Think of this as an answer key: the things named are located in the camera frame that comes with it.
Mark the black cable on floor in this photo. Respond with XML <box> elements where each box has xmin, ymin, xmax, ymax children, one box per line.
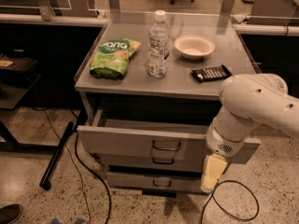
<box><xmin>73</xmin><ymin>128</ymin><xmax>112</xmax><ymax>224</ymax></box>

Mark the grey middle drawer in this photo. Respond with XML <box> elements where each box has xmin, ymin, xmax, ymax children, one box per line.
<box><xmin>99</xmin><ymin>154</ymin><xmax>203</xmax><ymax>173</ymax></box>

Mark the white paper bowl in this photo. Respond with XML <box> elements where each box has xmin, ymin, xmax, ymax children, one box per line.
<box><xmin>175</xmin><ymin>35</ymin><xmax>216</xmax><ymax>61</ymax></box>

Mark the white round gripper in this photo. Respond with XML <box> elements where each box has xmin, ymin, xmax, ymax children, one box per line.
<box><xmin>201</xmin><ymin>124</ymin><xmax>244</xmax><ymax>193</ymax></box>

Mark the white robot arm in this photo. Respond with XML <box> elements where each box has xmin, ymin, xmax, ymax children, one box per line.
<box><xmin>201</xmin><ymin>74</ymin><xmax>299</xmax><ymax>193</ymax></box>

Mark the dark shoe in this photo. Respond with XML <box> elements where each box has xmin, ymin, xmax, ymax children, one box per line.
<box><xmin>0</xmin><ymin>203</ymin><xmax>22</xmax><ymax>224</ymax></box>

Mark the grey drawer cabinet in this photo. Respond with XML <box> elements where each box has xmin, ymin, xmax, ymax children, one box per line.
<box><xmin>76</xmin><ymin>13</ymin><xmax>254</xmax><ymax>179</ymax></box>

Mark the grey drawer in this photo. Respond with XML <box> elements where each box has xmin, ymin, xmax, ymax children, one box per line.
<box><xmin>76</xmin><ymin>109</ymin><xmax>262</xmax><ymax>166</ymax></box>
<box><xmin>107</xmin><ymin>172</ymin><xmax>202</xmax><ymax>193</ymax></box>
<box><xmin>99</xmin><ymin>154</ymin><xmax>203</xmax><ymax>173</ymax></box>

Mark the clear plastic water bottle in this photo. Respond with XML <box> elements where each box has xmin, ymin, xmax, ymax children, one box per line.
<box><xmin>148</xmin><ymin>10</ymin><xmax>171</xmax><ymax>78</ymax></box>

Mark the black side table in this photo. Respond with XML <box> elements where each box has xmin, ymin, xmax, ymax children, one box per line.
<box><xmin>0</xmin><ymin>55</ymin><xmax>39</xmax><ymax>152</ymax></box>

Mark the black table leg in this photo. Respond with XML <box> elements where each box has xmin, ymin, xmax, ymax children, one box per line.
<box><xmin>39</xmin><ymin>121</ymin><xmax>74</xmax><ymax>190</ymax></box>

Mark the grey top drawer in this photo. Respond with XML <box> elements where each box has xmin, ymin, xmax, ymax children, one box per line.
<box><xmin>76</xmin><ymin>109</ymin><xmax>262</xmax><ymax>166</ymax></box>

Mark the black cable loop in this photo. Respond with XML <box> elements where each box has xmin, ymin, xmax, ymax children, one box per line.
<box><xmin>199</xmin><ymin>179</ymin><xmax>261</xmax><ymax>224</ymax></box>

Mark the green snack bag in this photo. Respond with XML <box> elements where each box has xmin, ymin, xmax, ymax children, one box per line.
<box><xmin>90</xmin><ymin>38</ymin><xmax>141</xmax><ymax>79</ymax></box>

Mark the black candy bar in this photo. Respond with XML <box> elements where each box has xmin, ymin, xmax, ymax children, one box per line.
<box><xmin>192</xmin><ymin>64</ymin><xmax>232</xmax><ymax>83</ymax></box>

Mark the grey bottom drawer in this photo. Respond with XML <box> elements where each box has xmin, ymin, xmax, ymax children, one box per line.
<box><xmin>107</xmin><ymin>172</ymin><xmax>202</xmax><ymax>193</ymax></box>

